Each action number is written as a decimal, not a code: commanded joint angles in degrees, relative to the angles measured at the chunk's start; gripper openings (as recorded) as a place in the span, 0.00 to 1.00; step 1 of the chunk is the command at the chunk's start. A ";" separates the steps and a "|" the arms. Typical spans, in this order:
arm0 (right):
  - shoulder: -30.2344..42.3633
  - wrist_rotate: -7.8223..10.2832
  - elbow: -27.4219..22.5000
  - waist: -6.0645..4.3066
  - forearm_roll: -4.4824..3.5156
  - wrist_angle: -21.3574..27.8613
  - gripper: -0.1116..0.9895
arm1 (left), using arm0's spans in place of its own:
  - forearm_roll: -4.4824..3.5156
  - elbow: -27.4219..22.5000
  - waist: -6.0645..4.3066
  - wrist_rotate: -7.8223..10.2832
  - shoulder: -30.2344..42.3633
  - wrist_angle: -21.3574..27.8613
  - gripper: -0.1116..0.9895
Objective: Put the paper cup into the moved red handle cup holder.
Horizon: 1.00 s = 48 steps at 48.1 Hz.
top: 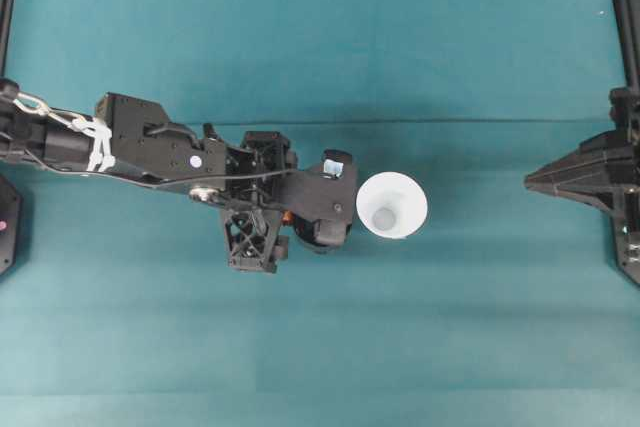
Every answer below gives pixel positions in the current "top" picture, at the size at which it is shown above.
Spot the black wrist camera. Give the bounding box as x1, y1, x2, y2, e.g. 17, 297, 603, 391
277, 148, 359, 224

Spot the black frame post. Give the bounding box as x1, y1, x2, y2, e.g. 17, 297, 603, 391
612, 0, 640, 89
0, 0, 19, 79

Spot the blue-green table cloth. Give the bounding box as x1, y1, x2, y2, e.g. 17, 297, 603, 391
0, 0, 640, 427

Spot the white paper cup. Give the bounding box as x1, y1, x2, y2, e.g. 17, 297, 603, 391
355, 171, 430, 242

